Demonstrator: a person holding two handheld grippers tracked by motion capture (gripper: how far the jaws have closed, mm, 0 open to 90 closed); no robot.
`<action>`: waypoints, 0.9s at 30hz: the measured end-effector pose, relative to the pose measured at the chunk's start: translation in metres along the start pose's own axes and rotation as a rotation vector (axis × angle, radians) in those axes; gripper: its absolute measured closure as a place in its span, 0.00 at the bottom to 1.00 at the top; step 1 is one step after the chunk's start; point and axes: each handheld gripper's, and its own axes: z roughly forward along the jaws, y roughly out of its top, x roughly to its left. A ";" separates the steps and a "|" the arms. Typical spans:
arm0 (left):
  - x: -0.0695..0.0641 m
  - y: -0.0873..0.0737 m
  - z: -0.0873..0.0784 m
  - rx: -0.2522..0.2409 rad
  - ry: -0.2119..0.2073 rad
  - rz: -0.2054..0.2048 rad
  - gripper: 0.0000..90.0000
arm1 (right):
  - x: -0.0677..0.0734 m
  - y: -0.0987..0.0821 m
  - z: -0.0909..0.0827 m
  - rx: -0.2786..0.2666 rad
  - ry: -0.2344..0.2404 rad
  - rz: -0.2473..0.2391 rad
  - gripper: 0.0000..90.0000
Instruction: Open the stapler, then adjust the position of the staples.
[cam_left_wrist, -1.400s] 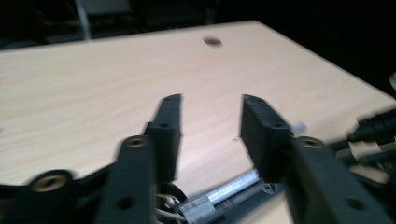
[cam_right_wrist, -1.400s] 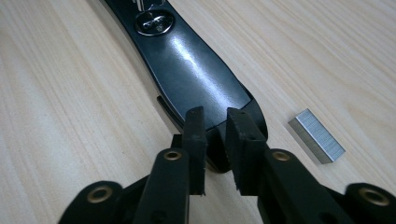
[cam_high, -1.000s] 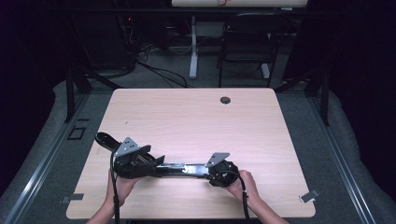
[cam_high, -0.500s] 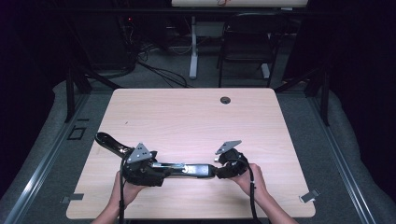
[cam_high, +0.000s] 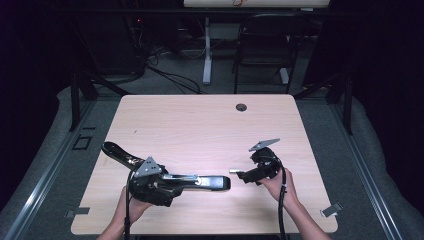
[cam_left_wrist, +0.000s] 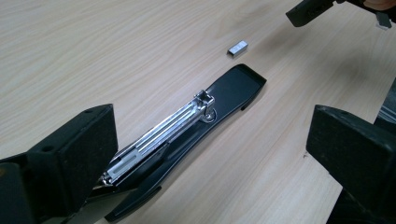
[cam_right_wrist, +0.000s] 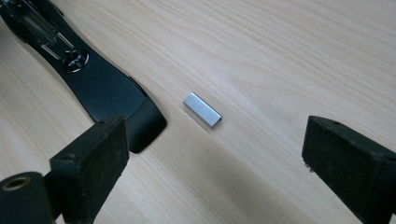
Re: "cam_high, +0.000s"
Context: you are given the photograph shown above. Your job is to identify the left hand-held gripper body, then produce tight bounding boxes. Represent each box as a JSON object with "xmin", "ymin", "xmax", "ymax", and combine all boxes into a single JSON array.
[{"xmin": 128, "ymin": 156, "xmax": 175, "ymax": 208}]

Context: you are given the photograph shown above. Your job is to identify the person's left hand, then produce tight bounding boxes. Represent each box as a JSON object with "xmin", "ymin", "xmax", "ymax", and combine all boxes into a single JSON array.
[{"xmin": 114, "ymin": 186, "xmax": 154, "ymax": 225}]

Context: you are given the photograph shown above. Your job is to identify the grey tape strip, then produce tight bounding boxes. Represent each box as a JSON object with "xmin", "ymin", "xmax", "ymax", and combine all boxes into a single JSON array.
[
  {"xmin": 64, "ymin": 206, "xmax": 91, "ymax": 219},
  {"xmin": 319, "ymin": 201, "xmax": 344, "ymax": 218}
]

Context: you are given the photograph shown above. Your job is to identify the black metal stand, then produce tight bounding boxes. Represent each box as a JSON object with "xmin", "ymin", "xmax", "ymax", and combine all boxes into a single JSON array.
[
  {"xmin": 68, "ymin": 71, "xmax": 99, "ymax": 133},
  {"xmin": 293, "ymin": 71, "xmax": 354, "ymax": 136}
]

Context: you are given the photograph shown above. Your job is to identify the dark computer tower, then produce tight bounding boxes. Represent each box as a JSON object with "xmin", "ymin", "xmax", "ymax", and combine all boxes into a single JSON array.
[{"xmin": 76, "ymin": 13, "xmax": 148, "ymax": 76}]

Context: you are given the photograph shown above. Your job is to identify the black stapler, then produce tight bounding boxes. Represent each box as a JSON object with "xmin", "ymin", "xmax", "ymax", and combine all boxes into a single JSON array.
[{"xmin": 100, "ymin": 141, "xmax": 232, "ymax": 194}]

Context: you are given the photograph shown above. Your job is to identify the white desk leg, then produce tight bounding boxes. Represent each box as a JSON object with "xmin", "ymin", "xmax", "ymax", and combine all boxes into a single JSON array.
[
  {"xmin": 202, "ymin": 17, "xmax": 213, "ymax": 86},
  {"xmin": 279, "ymin": 66, "xmax": 290, "ymax": 85}
]

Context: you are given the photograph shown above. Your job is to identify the aluminium floor rail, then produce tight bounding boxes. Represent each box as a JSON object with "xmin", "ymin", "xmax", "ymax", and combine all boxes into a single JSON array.
[
  {"xmin": 329, "ymin": 99, "xmax": 404, "ymax": 240},
  {"xmin": 3, "ymin": 99, "xmax": 98, "ymax": 240}
]

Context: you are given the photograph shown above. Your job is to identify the left hand-held gripper cable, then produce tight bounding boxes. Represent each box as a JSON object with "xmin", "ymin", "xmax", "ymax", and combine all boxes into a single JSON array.
[{"xmin": 123, "ymin": 169, "xmax": 138, "ymax": 240}]

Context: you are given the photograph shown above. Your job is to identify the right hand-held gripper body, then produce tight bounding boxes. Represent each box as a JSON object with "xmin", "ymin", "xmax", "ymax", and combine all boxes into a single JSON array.
[{"xmin": 248, "ymin": 138, "xmax": 284, "ymax": 183}]

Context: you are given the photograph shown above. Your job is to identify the light wooden desk top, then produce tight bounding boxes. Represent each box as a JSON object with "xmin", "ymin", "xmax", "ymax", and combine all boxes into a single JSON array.
[{"xmin": 183, "ymin": 0, "xmax": 331, "ymax": 9}]

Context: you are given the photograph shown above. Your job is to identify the black folding chair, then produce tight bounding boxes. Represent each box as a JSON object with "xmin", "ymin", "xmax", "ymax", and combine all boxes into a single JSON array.
[{"xmin": 232, "ymin": 13, "xmax": 309, "ymax": 95}]

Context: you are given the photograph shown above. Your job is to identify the person's right hand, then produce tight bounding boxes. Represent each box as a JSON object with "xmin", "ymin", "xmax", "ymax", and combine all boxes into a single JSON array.
[{"xmin": 258, "ymin": 167, "xmax": 301, "ymax": 209}]

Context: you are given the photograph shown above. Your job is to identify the black floor cable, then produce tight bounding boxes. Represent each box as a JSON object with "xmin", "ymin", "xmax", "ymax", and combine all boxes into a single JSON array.
[{"xmin": 146, "ymin": 64, "xmax": 204, "ymax": 95}]

